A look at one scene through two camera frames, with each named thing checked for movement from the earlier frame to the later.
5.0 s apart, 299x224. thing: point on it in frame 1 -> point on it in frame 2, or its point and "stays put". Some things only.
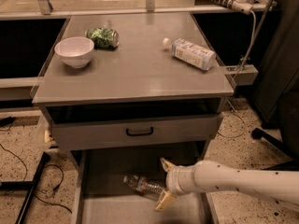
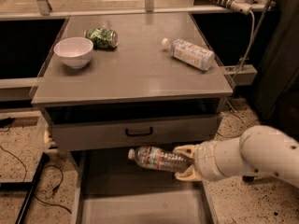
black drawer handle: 138,133 stays put
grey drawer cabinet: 132,81 stays put
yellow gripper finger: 164,201 -> 189,175
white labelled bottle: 190,52 stays put
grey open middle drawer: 100,196 stays put
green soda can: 103,38 stays put
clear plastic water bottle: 144,185 -> 162,159
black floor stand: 30,186 stays put
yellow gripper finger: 167,165 -> 191,149
